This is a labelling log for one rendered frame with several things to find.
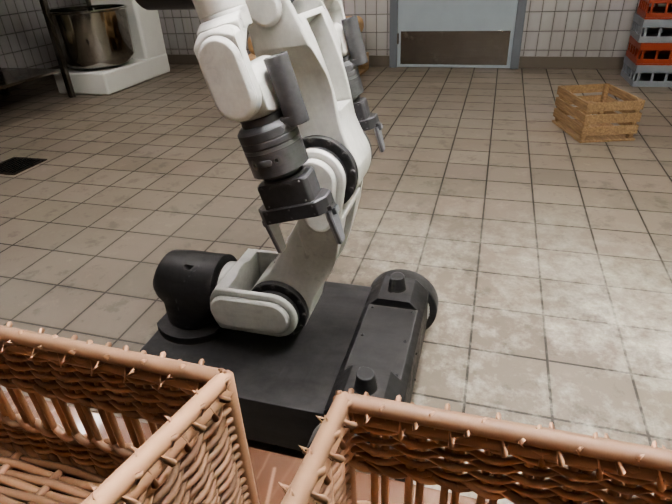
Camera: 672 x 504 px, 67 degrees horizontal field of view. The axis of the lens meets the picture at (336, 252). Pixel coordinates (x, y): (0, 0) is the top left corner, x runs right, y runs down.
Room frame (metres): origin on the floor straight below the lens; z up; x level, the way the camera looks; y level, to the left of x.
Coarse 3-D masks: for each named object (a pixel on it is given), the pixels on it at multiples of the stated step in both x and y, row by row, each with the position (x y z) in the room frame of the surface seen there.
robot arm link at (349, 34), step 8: (352, 16) 1.15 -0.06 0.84; (336, 24) 1.17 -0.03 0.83; (344, 24) 1.14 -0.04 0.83; (352, 24) 1.13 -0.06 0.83; (344, 32) 1.14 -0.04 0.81; (352, 32) 1.13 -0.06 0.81; (360, 32) 1.14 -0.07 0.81; (344, 40) 1.15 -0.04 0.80; (352, 40) 1.13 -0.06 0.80; (360, 40) 1.13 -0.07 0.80; (344, 48) 1.13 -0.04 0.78; (352, 48) 1.13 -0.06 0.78; (360, 48) 1.13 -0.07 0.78; (344, 56) 1.14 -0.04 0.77; (352, 56) 1.13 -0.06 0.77; (360, 56) 1.13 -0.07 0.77; (344, 64) 1.12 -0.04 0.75; (352, 64) 1.13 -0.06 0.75; (360, 64) 1.13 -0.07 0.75; (352, 72) 1.12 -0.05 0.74
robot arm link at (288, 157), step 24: (288, 144) 0.70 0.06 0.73; (264, 168) 0.69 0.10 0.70; (288, 168) 0.69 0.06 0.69; (312, 168) 0.73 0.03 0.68; (264, 192) 0.71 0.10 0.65; (288, 192) 0.70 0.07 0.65; (312, 192) 0.70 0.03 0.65; (264, 216) 0.71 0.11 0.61; (288, 216) 0.70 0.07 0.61; (312, 216) 0.69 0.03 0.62
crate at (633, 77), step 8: (624, 64) 4.13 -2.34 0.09; (632, 64) 3.90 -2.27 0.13; (624, 72) 4.06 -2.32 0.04; (632, 72) 3.88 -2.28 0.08; (640, 72) 3.77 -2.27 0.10; (648, 72) 3.76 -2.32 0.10; (656, 72) 3.74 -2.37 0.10; (664, 72) 3.73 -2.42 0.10; (632, 80) 3.80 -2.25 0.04; (640, 80) 3.91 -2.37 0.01; (648, 80) 3.89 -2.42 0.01; (656, 80) 3.88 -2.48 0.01; (664, 80) 3.73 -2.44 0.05
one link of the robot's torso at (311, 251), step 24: (336, 168) 0.83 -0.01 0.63; (336, 192) 0.83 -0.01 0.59; (360, 192) 0.99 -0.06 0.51; (288, 240) 0.90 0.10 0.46; (312, 240) 0.86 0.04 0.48; (288, 264) 0.91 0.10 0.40; (312, 264) 0.89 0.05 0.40; (264, 288) 0.91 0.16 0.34; (288, 288) 0.90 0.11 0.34; (312, 288) 0.89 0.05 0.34
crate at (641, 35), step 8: (640, 16) 3.98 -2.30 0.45; (632, 24) 4.16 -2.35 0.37; (640, 24) 3.88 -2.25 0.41; (648, 24) 3.80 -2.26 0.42; (656, 24) 3.78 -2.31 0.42; (664, 24) 3.76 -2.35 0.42; (632, 32) 4.09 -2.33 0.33; (640, 32) 3.83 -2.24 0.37; (648, 32) 4.13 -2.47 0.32; (656, 32) 4.11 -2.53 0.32; (664, 32) 4.09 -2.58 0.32; (640, 40) 3.80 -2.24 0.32; (648, 40) 3.79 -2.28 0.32; (656, 40) 3.77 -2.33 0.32; (664, 40) 3.75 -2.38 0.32
